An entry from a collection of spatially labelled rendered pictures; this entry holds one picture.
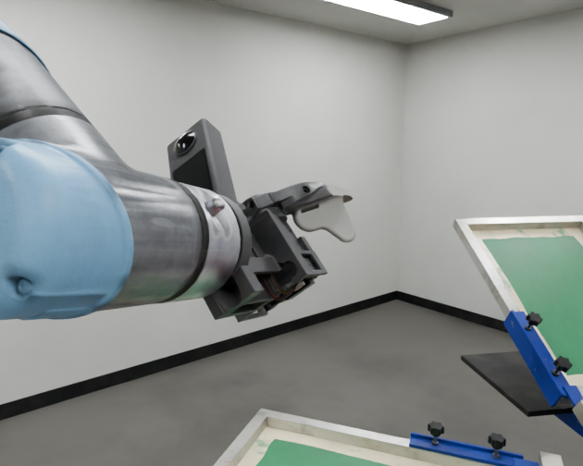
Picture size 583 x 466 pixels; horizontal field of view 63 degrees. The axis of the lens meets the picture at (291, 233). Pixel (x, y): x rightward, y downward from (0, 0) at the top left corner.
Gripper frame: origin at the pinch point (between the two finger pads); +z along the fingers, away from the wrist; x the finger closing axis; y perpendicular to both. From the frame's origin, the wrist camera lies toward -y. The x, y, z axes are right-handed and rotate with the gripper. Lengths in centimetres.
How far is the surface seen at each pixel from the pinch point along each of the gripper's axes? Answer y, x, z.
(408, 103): -180, 50, 499
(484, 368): 49, -11, 165
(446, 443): 51, -24, 99
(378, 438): 40, -40, 95
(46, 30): -259, -122, 174
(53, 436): -36, -266, 186
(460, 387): 85, -57, 351
